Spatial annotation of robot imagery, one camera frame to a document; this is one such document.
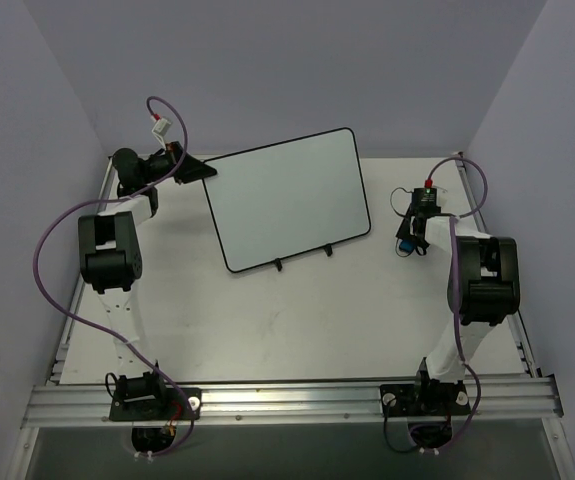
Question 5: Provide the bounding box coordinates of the blue bone-shaped eraser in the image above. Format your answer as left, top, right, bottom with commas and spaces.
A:
398, 240, 416, 254

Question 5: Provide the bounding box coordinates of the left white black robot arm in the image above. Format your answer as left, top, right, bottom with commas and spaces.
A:
78, 142, 217, 419

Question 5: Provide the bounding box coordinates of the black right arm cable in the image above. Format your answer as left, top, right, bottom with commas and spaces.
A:
389, 186, 416, 221

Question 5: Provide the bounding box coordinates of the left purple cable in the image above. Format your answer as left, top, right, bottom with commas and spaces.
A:
34, 95, 196, 455

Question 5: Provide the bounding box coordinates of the aluminium back rail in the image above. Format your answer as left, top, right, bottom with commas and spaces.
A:
191, 153, 227, 162

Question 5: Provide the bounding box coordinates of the aluminium front rail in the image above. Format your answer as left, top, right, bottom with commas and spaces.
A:
21, 375, 563, 428

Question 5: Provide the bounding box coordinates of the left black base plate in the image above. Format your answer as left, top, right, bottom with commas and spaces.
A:
108, 387, 203, 422

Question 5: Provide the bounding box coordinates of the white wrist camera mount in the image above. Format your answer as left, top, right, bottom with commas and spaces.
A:
151, 114, 173, 148
436, 186, 449, 207

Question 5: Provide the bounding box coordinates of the aluminium left side rail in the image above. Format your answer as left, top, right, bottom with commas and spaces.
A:
47, 278, 84, 385

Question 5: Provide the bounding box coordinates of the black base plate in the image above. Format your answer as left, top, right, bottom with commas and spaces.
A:
379, 383, 471, 418
108, 387, 203, 422

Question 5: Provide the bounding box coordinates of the white whiteboard black frame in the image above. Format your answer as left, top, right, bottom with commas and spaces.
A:
203, 127, 372, 274

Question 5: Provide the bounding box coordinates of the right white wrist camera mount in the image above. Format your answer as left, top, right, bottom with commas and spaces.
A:
436, 186, 449, 207

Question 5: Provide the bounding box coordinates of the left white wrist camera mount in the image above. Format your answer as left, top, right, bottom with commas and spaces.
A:
151, 114, 173, 148

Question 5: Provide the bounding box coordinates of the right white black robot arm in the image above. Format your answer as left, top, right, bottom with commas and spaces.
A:
396, 180, 521, 413

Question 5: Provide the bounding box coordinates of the aluminium rail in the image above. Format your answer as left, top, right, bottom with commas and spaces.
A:
191, 153, 227, 162
21, 375, 563, 428
47, 278, 84, 385
448, 153, 540, 377

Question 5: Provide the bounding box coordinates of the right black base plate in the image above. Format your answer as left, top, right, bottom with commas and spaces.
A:
379, 383, 471, 418

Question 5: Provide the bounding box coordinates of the purple cable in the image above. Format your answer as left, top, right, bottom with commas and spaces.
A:
424, 156, 493, 441
34, 95, 196, 455

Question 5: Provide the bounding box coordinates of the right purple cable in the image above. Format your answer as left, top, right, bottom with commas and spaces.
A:
424, 156, 493, 441

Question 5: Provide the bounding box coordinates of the aluminium right side rail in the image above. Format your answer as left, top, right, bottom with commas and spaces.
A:
448, 153, 540, 377

